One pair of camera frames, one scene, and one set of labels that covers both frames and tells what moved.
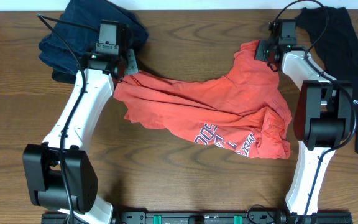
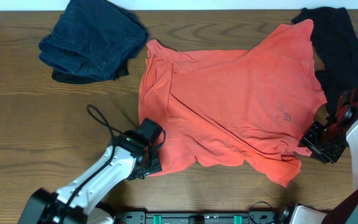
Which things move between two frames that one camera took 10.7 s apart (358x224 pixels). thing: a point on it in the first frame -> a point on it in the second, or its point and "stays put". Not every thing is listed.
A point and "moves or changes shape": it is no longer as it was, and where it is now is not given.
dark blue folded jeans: x=76 y=32 stays put
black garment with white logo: x=342 y=51 stays put
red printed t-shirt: x=243 y=111 moves or changes shape
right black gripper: x=259 y=54 -> x=309 y=140
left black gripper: x=133 y=65 -> x=158 y=167
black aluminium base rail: x=212 y=218 stays put
